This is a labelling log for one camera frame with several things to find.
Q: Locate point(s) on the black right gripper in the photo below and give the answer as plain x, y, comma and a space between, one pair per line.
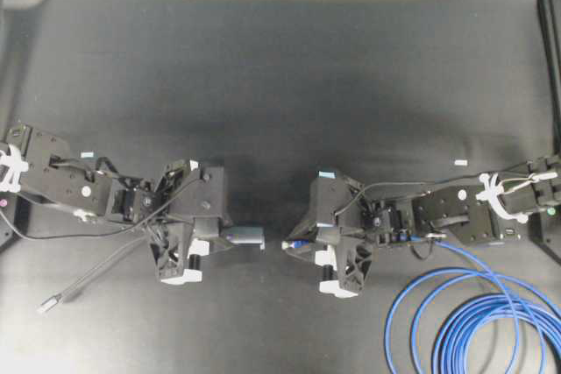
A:
334, 234

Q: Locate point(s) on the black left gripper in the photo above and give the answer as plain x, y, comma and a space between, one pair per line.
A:
190, 224

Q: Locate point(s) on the grey USB hub with cable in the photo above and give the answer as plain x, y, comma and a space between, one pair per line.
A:
237, 235

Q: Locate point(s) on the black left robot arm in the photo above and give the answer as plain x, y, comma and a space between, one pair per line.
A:
41, 168

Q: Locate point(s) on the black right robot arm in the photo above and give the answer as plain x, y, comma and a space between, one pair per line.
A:
484, 208

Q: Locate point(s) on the black mat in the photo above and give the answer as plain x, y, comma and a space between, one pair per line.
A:
273, 90

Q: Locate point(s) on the black frame post right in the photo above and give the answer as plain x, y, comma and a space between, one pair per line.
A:
551, 43

